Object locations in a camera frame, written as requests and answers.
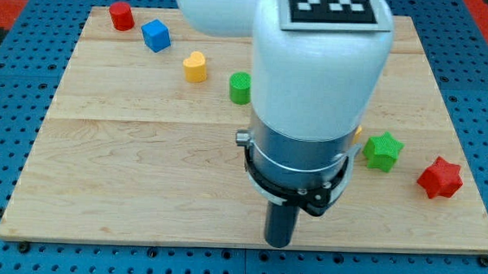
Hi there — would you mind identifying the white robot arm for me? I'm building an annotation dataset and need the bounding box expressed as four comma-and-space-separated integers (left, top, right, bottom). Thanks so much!
176, 0, 394, 191

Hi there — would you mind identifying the yellow block behind arm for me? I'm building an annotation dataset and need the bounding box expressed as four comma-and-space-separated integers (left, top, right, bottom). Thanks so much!
353, 125, 362, 144

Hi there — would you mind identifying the green wooden star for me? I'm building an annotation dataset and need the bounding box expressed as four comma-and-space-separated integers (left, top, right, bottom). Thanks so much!
362, 132, 405, 173

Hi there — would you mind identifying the red wooden star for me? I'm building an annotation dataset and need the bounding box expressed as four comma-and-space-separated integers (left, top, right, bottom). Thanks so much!
416, 156, 463, 199

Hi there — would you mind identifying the green wooden cylinder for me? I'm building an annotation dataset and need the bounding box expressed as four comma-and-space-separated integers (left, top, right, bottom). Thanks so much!
229, 72, 251, 105

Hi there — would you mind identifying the yellow wooden heart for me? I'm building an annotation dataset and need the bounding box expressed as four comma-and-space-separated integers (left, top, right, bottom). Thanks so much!
182, 51, 207, 83

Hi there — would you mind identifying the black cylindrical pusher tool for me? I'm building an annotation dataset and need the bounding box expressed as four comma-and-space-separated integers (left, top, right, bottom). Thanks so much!
264, 202, 299, 248

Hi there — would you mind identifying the light wooden board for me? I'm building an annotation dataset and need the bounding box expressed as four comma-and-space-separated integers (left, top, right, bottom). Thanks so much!
0, 7, 488, 254

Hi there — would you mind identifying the blue wooden cube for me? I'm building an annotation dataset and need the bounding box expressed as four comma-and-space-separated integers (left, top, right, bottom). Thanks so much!
141, 20, 171, 53

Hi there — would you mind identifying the black white fiducial marker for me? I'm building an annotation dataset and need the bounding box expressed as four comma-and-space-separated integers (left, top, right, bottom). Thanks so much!
278, 0, 394, 33

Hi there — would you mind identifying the red wooden cylinder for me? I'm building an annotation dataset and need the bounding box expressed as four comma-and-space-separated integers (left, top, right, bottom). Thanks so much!
108, 1, 135, 31

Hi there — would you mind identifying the black wrist clamp ring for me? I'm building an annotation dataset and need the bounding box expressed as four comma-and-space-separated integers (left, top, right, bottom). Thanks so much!
233, 129, 364, 220

